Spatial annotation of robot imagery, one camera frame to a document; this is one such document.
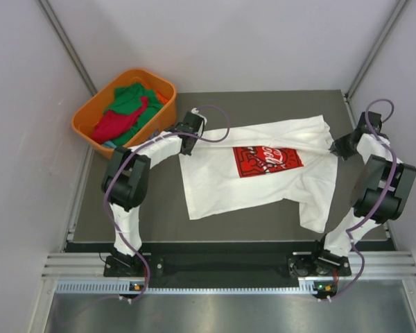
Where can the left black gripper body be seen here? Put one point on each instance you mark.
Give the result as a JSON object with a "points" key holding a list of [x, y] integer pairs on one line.
{"points": [[187, 150]]}

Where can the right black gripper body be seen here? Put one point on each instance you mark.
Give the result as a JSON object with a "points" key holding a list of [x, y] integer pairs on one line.
{"points": [[343, 148]]}

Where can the white t-shirt red print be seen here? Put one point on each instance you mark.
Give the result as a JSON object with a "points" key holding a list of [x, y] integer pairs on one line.
{"points": [[262, 164]]}

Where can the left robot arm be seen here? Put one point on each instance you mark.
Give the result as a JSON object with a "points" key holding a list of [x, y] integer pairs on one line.
{"points": [[125, 182]]}

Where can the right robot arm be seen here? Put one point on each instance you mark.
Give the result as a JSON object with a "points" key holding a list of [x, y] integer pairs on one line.
{"points": [[379, 195]]}

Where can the green t-shirt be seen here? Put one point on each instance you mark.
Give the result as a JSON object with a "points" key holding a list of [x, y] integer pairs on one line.
{"points": [[127, 100]]}

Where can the light blue t-shirt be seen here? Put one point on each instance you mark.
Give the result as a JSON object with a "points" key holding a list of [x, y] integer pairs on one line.
{"points": [[109, 145]]}

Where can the orange plastic basket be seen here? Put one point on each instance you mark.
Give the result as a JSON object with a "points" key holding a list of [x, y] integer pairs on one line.
{"points": [[87, 116]]}

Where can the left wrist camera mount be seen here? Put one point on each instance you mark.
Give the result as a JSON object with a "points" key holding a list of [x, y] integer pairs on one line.
{"points": [[197, 112]]}

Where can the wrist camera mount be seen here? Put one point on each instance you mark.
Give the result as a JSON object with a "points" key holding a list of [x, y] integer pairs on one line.
{"points": [[370, 122], [197, 112]]}

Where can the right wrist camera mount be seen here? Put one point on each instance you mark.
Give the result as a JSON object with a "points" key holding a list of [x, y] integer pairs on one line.
{"points": [[370, 122]]}

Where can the aluminium frame rail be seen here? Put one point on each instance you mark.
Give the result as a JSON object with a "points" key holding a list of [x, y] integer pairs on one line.
{"points": [[379, 265]]}

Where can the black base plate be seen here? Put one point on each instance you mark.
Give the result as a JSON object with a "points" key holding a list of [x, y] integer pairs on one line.
{"points": [[205, 267]]}

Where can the right corner frame post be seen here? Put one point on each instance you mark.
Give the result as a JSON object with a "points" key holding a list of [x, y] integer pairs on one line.
{"points": [[381, 38]]}

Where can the corner frame post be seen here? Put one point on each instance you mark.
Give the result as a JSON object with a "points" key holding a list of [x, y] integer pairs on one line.
{"points": [[51, 17], [381, 38]]}

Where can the left corner frame post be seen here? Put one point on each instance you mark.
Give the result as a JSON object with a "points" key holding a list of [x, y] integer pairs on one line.
{"points": [[51, 17]]}

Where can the grey cable duct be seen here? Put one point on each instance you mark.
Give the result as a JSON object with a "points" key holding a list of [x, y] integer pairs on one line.
{"points": [[134, 288]]}

